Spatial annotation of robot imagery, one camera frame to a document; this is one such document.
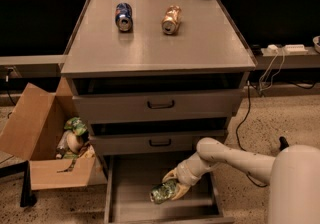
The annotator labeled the grey top drawer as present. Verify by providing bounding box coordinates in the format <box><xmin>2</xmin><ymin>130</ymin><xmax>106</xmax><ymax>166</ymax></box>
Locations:
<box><xmin>73</xmin><ymin>90</ymin><xmax>241</xmax><ymax>124</ymax></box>

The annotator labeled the black power cable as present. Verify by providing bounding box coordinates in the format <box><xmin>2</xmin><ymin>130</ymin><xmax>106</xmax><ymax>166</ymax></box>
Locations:
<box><xmin>235</xmin><ymin>81</ymin><xmax>269</xmax><ymax>189</ymax></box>

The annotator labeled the grey open bottom drawer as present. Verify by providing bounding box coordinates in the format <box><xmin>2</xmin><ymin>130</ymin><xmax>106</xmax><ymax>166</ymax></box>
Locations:
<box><xmin>104</xmin><ymin>151</ymin><xmax>234</xmax><ymax>224</ymax></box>

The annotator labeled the white power strip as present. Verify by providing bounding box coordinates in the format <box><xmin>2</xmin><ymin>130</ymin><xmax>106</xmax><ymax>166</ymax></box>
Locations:
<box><xmin>266</xmin><ymin>44</ymin><xmax>308</xmax><ymax>55</ymax></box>

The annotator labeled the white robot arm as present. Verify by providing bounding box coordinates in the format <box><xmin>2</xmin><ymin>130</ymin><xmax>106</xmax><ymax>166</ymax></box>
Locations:
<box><xmin>164</xmin><ymin>137</ymin><xmax>320</xmax><ymax>224</ymax></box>

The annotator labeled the black floor stand leg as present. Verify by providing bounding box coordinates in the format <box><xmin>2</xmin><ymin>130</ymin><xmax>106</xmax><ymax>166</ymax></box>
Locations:
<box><xmin>279</xmin><ymin>136</ymin><xmax>289</xmax><ymax>151</ymax></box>

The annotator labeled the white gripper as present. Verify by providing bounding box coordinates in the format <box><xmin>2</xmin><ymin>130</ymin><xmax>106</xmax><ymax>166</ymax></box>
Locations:
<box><xmin>162</xmin><ymin>153</ymin><xmax>215</xmax><ymax>200</ymax></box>

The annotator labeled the gold soda can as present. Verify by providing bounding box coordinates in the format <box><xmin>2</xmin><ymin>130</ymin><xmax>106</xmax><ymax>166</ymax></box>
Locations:
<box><xmin>161</xmin><ymin>5</ymin><xmax>182</xmax><ymax>35</ymax></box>

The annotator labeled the crushed green can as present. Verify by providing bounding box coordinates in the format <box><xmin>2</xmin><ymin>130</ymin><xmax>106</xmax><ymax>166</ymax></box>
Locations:
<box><xmin>149</xmin><ymin>179</ymin><xmax>177</xmax><ymax>204</ymax></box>

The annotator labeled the blue soda can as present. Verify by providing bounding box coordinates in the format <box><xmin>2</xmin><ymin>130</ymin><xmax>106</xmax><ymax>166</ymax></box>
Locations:
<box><xmin>115</xmin><ymin>2</ymin><xmax>133</xmax><ymax>32</ymax></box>

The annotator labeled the grey middle drawer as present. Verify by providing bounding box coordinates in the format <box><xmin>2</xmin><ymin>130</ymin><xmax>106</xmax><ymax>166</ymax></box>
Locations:
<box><xmin>89</xmin><ymin>130</ymin><xmax>228</xmax><ymax>155</ymax></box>

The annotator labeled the brown cardboard box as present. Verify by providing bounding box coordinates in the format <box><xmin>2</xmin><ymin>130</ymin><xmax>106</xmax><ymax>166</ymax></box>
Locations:
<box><xmin>0</xmin><ymin>78</ymin><xmax>107</xmax><ymax>190</ymax></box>

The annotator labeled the black chair leg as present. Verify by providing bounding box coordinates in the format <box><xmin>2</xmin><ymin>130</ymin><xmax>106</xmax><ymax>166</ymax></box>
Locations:
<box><xmin>0</xmin><ymin>161</ymin><xmax>37</xmax><ymax>207</ymax></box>

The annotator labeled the grey drawer cabinet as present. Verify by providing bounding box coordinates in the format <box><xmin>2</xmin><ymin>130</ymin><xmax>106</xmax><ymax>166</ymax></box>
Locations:
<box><xmin>60</xmin><ymin>0</ymin><xmax>258</xmax><ymax>224</ymax></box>

